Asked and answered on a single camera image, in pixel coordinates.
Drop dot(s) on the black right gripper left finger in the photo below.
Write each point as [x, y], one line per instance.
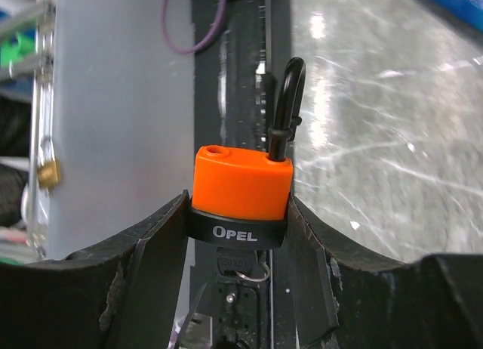
[119, 293]

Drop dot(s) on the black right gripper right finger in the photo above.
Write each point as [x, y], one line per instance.
[348, 296]

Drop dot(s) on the orange padlock key bunch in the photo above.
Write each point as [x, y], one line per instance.
[241, 265]

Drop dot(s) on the orange padlock with keys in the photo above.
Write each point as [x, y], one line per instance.
[240, 196]

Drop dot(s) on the brass padlock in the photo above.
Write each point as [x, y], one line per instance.
[48, 171]

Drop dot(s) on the green plastic part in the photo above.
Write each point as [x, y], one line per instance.
[16, 48]

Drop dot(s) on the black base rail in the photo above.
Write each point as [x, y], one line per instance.
[236, 77]

